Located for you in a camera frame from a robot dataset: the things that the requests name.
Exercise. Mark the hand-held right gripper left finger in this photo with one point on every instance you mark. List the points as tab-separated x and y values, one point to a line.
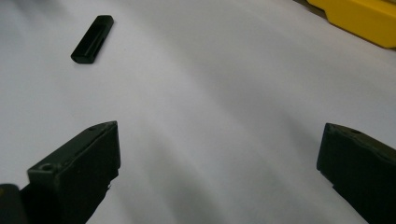
74	174

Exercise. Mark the black usb flash drive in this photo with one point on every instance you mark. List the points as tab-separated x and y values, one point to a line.
92	39

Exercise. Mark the yellow plastic box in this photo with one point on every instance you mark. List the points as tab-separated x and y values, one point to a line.
361	18

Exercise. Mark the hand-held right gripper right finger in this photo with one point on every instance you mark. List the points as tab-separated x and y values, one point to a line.
361	168

